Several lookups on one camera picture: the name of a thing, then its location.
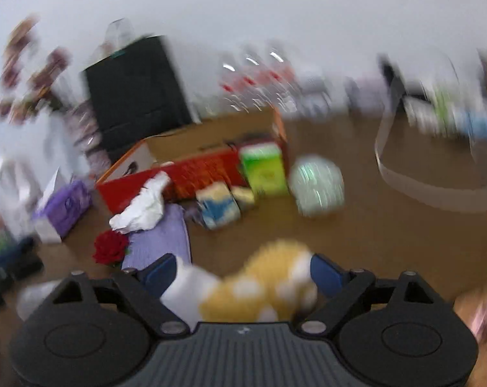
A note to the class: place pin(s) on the small yellow packet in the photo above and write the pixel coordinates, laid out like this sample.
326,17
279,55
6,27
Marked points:
243,197

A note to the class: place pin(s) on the red artificial rose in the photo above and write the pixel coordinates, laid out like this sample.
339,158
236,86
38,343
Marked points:
110,246

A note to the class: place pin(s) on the pink marbled vase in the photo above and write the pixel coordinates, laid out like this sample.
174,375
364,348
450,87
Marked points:
86,137

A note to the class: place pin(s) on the blue and yellow packet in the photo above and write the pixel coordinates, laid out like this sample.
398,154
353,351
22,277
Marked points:
218,207

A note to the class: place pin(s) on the dark blue pouch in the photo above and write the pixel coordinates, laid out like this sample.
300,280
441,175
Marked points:
25,256

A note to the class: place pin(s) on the purple cloth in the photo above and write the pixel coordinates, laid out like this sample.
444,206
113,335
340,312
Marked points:
163,234

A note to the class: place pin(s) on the dried pink flower bouquet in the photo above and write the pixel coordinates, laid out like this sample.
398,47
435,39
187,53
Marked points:
30,76

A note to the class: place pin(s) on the red cardboard box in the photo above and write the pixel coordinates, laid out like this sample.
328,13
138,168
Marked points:
203,169

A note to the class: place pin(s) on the white rounded gadget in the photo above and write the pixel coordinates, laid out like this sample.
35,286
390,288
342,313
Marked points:
36,298

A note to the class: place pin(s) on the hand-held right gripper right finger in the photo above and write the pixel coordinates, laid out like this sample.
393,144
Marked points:
326,276

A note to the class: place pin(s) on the purple tissue box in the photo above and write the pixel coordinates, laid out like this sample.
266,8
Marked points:
66,207

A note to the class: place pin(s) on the green drink carton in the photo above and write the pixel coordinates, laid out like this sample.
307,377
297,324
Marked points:
264,171

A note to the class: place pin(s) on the black paper bag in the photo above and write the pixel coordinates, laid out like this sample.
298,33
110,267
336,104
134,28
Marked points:
136,96

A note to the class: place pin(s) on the yellow and white plush toy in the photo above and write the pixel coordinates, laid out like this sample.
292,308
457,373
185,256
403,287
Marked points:
263,278

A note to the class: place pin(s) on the white tissue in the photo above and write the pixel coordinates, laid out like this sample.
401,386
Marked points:
144,207

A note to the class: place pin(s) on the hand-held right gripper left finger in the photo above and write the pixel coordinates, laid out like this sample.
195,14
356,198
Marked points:
161,272

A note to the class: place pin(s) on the silver green ball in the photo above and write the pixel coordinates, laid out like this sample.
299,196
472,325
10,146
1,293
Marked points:
317,185

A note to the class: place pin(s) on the clear water bottle red label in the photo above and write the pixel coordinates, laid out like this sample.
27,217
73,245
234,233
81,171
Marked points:
257,80
233,86
282,76

